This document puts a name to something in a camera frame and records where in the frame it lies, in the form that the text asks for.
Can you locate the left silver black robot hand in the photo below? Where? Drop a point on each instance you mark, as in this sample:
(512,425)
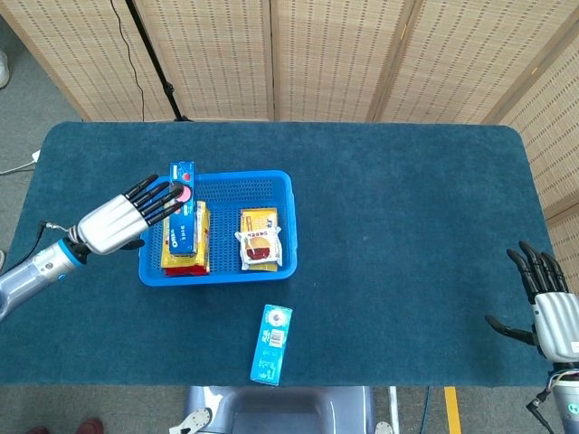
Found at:
(108,226)

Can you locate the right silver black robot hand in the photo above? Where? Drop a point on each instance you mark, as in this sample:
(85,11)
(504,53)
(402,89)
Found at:
(554,321)

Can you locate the dark blue Oreo box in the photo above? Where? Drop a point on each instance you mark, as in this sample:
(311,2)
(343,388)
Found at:
(183,235)

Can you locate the yellow red snack bag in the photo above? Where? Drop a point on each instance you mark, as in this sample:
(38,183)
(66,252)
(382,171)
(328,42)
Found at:
(202,244)

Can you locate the yellow cracker bag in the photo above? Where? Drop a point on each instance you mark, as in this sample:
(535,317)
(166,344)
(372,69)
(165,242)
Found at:
(258,218)

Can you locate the white burger picture packet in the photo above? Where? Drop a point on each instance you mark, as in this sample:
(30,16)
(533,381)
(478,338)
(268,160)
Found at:
(260,248)

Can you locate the light blue cookie box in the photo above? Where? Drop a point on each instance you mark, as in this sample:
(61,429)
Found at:
(271,348)

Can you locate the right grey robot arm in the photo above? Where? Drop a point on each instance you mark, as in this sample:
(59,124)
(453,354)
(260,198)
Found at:
(570,402)

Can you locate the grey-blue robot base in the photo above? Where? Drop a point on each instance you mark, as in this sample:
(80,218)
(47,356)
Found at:
(280,411)

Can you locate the blue plastic perforated basket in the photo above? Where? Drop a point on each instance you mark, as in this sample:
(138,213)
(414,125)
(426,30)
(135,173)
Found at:
(217,280)

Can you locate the white power adapter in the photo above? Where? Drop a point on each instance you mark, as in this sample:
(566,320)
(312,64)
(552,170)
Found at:
(35,156)

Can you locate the black tripod stand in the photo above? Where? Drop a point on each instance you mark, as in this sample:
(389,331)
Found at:
(158,68)

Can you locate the white shoe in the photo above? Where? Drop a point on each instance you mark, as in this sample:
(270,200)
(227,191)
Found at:
(3,68)

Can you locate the red shoe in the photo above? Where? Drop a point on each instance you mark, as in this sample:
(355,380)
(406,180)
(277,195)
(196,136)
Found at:
(89,426)
(36,429)

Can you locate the white perforated foot plate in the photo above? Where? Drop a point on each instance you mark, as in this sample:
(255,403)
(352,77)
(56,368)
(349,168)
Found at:
(194,418)
(383,428)

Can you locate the teal table cloth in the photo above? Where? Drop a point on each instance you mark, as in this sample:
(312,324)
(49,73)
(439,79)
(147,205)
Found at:
(384,203)

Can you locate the bamboo folding screen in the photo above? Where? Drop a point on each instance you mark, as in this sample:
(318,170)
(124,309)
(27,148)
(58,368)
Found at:
(325,54)

